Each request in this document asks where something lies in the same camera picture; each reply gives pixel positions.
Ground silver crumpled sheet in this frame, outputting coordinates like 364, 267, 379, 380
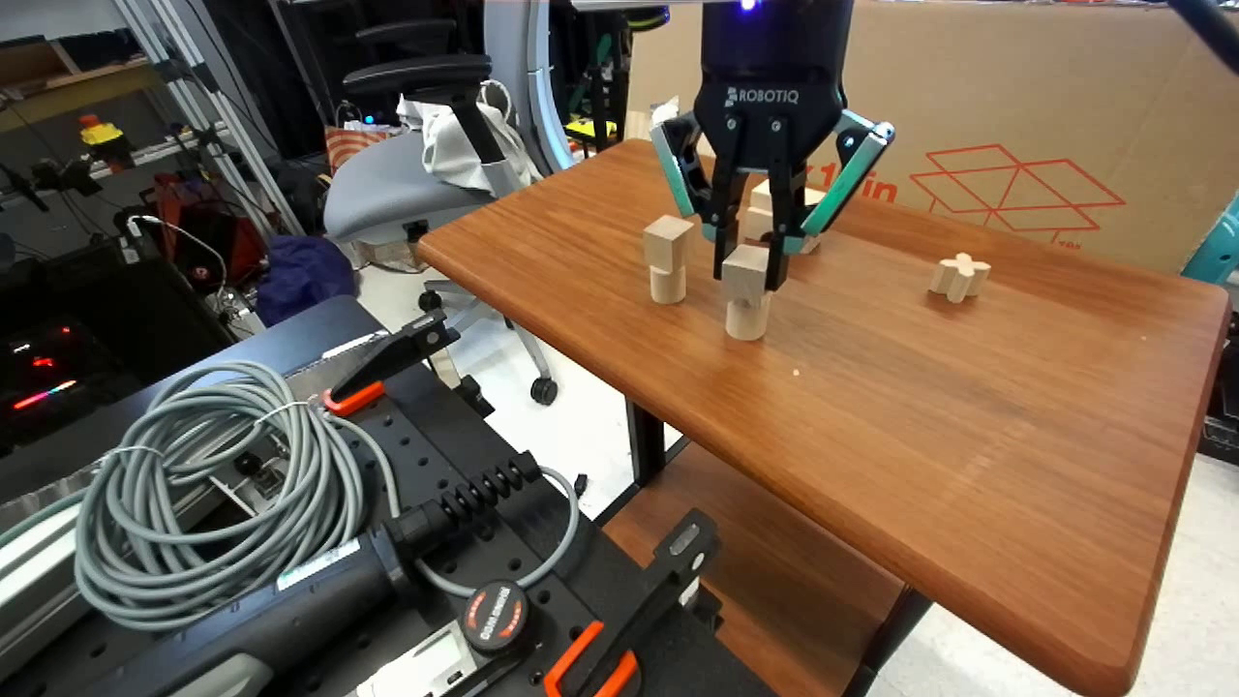
392, 94, 539, 198

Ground black round knob red ring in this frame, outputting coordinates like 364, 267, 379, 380
455, 581, 539, 660

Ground wooden cross-shaped block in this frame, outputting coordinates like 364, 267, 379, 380
927, 254, 994, 310

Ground purple bag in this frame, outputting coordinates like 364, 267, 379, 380
248, 228, 364, 327

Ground wooden cylinder block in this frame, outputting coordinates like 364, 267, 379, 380
719, 292, 772, 345
648, 261, 692, 310

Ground black clamp with orange handle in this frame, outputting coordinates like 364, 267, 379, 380
322, 305, 461, 419
539, 509, 728, 697

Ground aluminium extrusion frame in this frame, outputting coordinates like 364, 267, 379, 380
113, 0, 302, 241

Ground black ribbed cable connector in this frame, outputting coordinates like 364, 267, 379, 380
168, 451, 551, 697

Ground grey coiled cable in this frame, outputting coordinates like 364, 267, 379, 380
70, 357, 403, 636

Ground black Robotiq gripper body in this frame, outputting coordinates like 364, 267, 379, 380
692, 0, 861, 179

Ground wooden lower table shelf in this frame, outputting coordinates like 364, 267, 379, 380
596, 443, 906, 697

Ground small wooden cube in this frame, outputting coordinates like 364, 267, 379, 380
719, 245, 774, 304

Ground large cardboard box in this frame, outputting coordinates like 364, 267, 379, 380
631, 0, 1239, 285

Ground large wooden cube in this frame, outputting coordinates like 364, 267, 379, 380
644, 214, 698, 272

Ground black table leg frame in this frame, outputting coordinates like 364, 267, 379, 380
626, 394, 936, 697

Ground black control box red lights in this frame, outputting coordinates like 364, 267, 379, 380
0, 245, 175, 459

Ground white curved tube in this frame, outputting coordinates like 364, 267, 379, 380
514, 0, 582, 179

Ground grey office chair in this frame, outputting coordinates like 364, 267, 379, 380
319, 50, 574, 410

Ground red yellow emergency stop button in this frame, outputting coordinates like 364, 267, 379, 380
72, 112, 130, 167

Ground white cable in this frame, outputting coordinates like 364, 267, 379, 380
409, 468, 591, 605

